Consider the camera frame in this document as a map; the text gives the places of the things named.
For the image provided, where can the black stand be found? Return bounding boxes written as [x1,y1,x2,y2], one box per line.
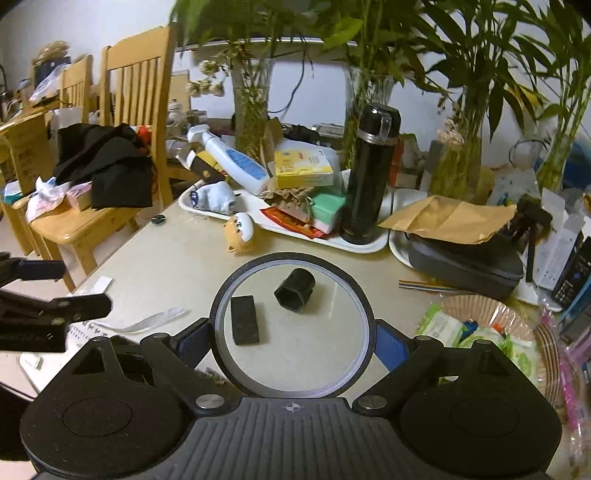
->
[508,194,555,284]

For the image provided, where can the white gift bag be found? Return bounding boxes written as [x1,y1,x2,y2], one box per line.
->
[487,138,552,208]

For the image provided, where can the dog-shaped toy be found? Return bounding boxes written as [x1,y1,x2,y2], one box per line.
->
[223,212,257,254]

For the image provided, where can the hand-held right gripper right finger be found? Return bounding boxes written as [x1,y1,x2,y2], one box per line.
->
[352,323,528,415]

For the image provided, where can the white tray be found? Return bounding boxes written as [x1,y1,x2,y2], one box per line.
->
[178,182,391,254]

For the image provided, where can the black hexagonal socket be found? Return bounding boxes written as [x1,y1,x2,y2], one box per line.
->
[274,267,317,312]

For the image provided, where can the yellow box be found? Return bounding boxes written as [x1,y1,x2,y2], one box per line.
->
[274,148,335,189]

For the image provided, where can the white carton box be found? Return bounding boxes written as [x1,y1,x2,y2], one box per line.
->
[526,189,585,296]

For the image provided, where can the black tube with gold emblem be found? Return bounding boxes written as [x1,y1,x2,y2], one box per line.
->
[178,148,229,183]

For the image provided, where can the pink plastic packet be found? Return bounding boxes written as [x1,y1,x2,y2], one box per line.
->
[540,314,583,435]

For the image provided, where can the black printed box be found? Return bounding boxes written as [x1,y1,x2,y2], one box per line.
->
[549,233,591,303]

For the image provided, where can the white spray bottle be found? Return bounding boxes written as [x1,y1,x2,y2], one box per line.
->
[186,124,271,195]

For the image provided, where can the crumpled brown paper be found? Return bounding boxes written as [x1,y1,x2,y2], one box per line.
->
[261,185,319,213]

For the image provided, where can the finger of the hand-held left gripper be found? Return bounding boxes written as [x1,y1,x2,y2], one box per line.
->
[0,293,115,325]
[0,252,66,288]

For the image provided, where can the black thermos bottle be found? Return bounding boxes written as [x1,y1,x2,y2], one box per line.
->
[341,104,400,245]

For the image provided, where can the black cloth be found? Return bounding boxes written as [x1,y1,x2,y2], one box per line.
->
[53,122,154,210]

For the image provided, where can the crumpled white plastic bag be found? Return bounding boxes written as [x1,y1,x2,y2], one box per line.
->
[25,175,70,220]

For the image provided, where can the black rectangular block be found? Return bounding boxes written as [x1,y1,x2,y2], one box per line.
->
[229,295,262,346]

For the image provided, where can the blue box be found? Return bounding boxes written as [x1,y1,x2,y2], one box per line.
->
[558,295,591,342]

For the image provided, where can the white plate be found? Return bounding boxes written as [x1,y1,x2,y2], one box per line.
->
[388,189,432,268]

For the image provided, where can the brown envelope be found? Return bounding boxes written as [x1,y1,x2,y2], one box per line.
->
[378,195,518,244]

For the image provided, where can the thin black tape ring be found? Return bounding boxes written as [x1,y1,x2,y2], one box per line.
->
[209,251,377,400]

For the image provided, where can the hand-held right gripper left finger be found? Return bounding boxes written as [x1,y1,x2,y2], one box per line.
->
[69,318,235,415]

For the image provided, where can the wooden chair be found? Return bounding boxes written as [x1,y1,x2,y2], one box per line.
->
[30,23,181,296]
[0,54,100,259]

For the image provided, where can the handwritten paper sheet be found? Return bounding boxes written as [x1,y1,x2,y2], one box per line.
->
[18,320,121,398]

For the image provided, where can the glass vase with green plant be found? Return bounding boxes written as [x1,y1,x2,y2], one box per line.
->
[318,0,444,153]
[171,0,324,162]
[508,0,591,195]
[416,0,546,204]

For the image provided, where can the red packet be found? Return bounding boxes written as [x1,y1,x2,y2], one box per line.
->
[259,207,333,240]

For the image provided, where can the white ribbon strip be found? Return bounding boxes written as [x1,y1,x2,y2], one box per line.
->
[99,307,188,333]

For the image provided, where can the dark grey case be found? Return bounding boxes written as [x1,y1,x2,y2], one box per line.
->
[407,231,526,298]

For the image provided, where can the green box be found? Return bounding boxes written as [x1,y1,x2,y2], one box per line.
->
[309,191,348,232]

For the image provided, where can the woven basket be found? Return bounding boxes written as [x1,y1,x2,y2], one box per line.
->
[429,294,561,407]

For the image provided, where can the green white wipes packet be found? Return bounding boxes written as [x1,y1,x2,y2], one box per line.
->
[416,302,469,347]
[462,325,506,350]
[503,335,539,374]

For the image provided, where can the white sock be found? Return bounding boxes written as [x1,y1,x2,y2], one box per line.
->
[189,181,238,215]

